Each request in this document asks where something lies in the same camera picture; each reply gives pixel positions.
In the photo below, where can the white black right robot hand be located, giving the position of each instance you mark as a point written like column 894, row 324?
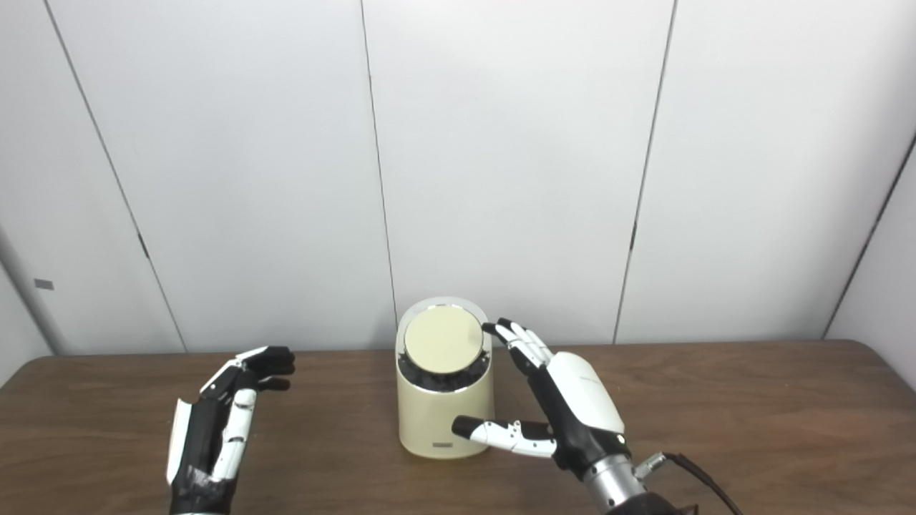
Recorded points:
column 583, row 393

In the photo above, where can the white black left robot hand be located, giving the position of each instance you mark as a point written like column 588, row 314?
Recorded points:
column 200, row 436

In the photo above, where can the cream-colored desktop bin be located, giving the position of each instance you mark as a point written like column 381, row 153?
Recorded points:
column 436, row 415

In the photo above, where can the round cream bin lid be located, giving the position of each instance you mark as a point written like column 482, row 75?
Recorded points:
column 442, row 340

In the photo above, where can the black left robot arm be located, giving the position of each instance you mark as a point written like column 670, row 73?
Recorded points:
column 200, row 501

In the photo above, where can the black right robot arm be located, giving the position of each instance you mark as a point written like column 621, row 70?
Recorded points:
column 619, row 490

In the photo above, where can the black bin liner bag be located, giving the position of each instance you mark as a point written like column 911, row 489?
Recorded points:
column 440, row 381

